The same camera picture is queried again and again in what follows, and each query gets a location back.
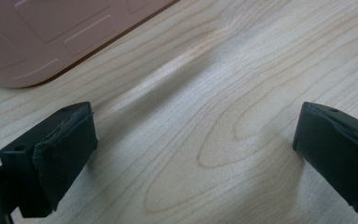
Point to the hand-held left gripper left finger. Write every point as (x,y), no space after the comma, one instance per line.
(56,158)

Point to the pink plastic tray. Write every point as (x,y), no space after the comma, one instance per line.
(43,34)

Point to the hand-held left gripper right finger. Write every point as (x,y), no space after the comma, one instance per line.
(338,155)

